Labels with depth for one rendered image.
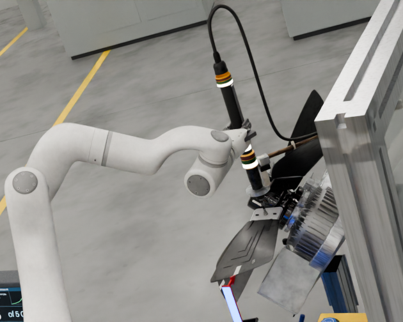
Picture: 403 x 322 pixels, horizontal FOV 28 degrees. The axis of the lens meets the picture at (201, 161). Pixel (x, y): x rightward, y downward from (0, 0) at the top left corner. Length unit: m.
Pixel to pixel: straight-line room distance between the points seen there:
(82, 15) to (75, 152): 7.78
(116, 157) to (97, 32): 7.80
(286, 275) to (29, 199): 0.85
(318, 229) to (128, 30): 7.49
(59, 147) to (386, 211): 1.38
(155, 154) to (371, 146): 1.35
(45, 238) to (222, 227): 3.02
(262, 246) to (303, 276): 0.22
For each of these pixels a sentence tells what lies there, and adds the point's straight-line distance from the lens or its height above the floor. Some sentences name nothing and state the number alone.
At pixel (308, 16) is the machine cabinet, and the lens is 7.78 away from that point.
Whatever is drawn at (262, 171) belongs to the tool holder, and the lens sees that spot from 2.26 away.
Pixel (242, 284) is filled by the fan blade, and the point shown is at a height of 0.97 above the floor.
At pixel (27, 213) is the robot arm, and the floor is 1.59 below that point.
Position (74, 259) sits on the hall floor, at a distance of 5.14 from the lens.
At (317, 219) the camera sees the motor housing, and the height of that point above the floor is 1.15.
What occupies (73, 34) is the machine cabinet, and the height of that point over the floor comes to 0.31.
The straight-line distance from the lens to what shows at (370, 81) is 0.68.
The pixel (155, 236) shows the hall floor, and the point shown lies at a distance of 5.02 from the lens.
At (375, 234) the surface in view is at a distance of 0.67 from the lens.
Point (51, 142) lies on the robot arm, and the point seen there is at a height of 1.68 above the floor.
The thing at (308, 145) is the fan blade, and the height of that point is 1.41.
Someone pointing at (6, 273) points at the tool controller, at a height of 1.24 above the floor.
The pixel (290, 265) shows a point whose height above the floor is 1.04.
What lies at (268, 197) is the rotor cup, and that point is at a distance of 2.35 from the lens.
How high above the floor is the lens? 2.29
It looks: 23 degrees down
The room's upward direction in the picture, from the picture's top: 19 degrees counter-clockwise
